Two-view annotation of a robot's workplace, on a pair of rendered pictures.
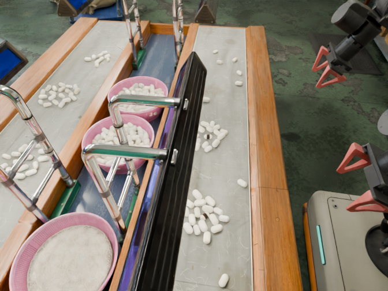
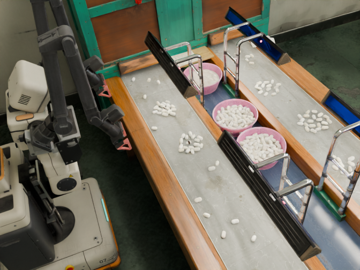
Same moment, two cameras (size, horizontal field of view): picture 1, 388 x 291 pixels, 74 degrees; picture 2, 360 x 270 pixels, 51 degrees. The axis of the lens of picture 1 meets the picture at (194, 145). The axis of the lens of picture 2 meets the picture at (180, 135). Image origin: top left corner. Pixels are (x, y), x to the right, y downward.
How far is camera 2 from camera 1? 225 cm
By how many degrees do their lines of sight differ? 84
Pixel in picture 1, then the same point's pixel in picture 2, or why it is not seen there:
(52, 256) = (210, 76)
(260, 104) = (167, 180)
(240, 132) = (171, 157)
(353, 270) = (83, 200)
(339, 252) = (92, 206)
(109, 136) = (244, 116)
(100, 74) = (317, 152)
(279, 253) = (127, 109)
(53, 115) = (294, 111)
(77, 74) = not seen: hidden behind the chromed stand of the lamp
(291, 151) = not seen: outside the picture
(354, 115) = not seen: outside the picture
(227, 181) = (163, 127)
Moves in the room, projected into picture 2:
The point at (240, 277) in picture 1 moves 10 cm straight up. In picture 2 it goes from (139, 101) to (136, 89)
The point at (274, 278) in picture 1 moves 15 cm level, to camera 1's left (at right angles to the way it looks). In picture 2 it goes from (126, 102) to (147, 93)
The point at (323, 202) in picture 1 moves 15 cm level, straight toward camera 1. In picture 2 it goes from (105, 236) to (114, 215)
